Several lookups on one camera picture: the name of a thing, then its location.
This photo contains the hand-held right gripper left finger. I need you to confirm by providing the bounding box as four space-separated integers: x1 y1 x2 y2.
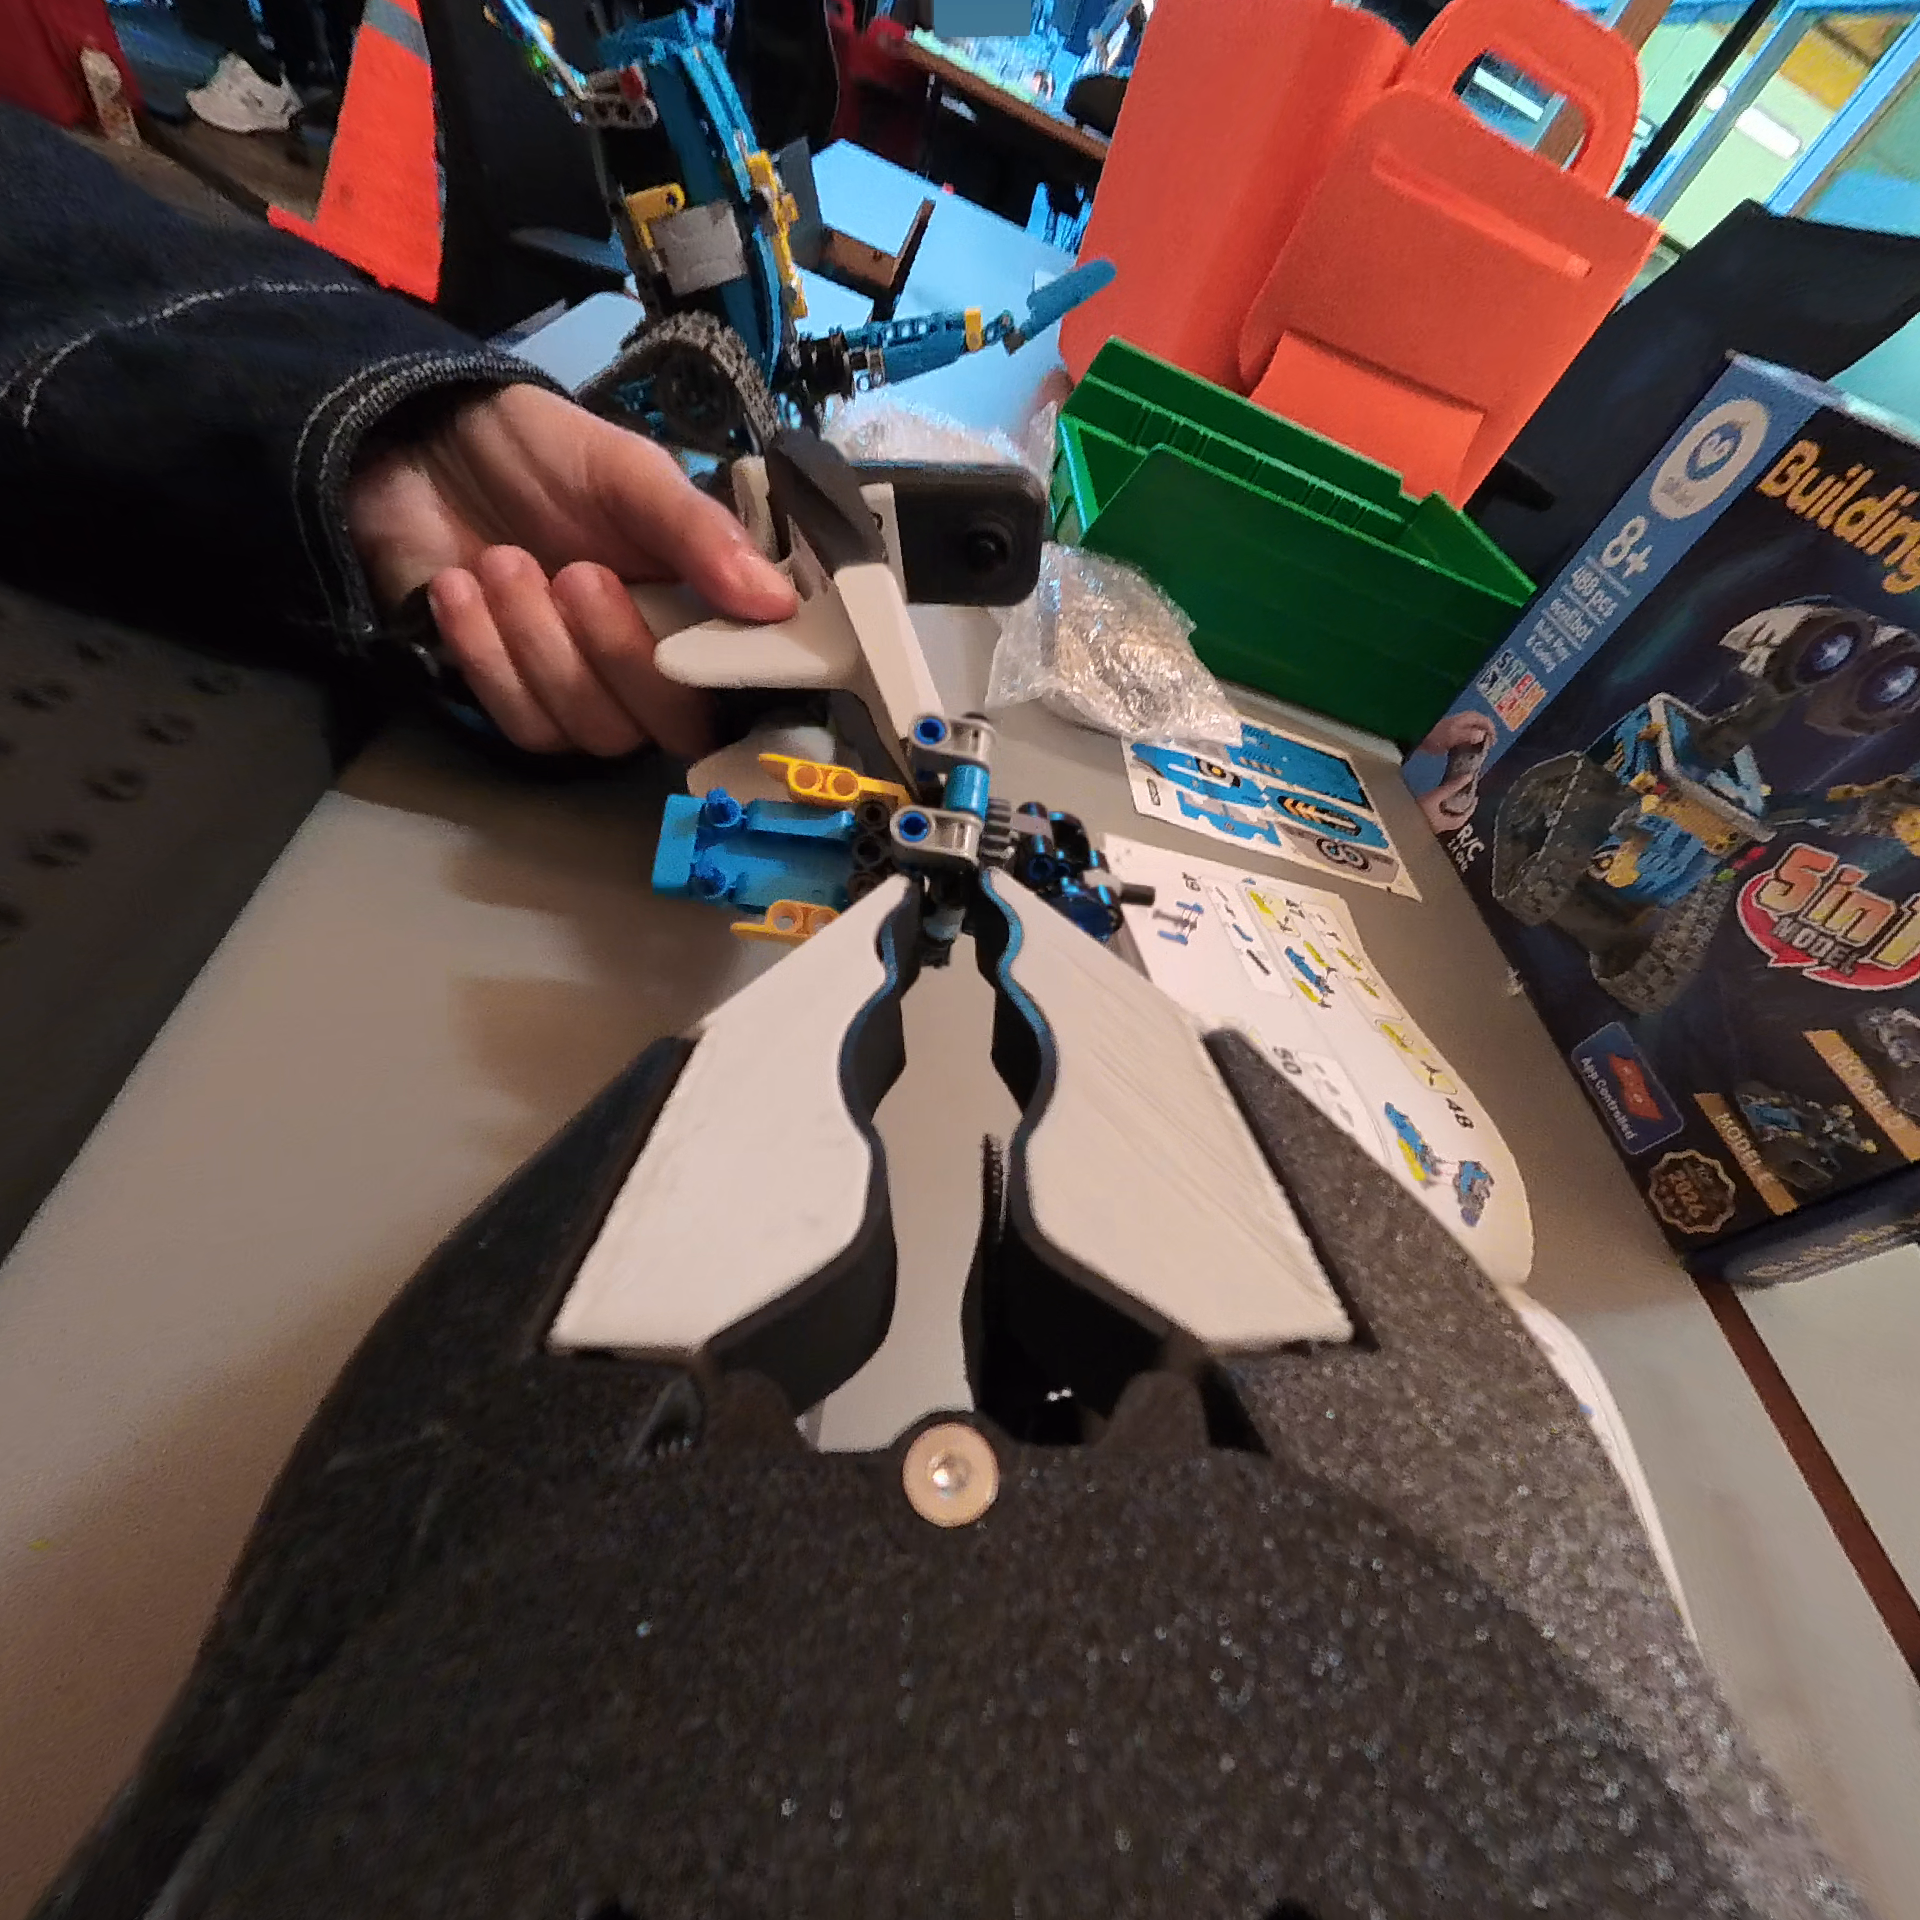
552 880 913 1414

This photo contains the toy kit box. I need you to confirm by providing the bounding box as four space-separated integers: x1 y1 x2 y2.
1407 354 1920 1292

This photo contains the green plastic bin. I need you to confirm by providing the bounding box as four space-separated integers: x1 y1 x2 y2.
1053 340 1538 753

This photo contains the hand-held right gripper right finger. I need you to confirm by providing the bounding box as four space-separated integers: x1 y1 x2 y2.
960 865 1359 1417

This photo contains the black board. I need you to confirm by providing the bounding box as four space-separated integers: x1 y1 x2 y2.
1473 206 1920 588

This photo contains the building instruction booklet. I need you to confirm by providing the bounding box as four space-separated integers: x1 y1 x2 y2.
1095 835 1682 1624

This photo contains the blue built toy robot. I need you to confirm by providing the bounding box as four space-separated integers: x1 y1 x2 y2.
496 0 1119 454

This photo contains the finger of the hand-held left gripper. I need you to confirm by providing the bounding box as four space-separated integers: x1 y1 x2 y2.
813 543 962 819
656 566 879 697

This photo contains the orange traffic cone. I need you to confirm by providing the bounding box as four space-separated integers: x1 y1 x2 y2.
272 0 447 303

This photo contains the black studded mat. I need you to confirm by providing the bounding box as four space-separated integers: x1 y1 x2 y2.
0 586 394 1248

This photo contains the black gear brick assembly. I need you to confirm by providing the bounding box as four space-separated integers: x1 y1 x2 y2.
887 715 1130 956

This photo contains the grey desk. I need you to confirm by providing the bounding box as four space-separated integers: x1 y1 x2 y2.
0 287 1920 1920

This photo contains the person's left hand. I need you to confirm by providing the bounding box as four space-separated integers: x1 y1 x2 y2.
355 384 808 759

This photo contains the blue sticker sheet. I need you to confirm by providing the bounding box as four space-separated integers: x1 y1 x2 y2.
1128 730 1418 897

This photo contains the person's left forearm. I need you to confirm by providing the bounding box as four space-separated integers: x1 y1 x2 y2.
0 106 573 676

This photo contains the blue yellow brick assembly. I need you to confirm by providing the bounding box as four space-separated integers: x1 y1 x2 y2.
651 753 904 943

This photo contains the clear plastic bag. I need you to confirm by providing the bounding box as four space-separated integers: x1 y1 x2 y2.
826 384 1053 483
992 552 1240 753

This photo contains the orange plastic tote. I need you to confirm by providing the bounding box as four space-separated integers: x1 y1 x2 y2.
1065 0 1662 497

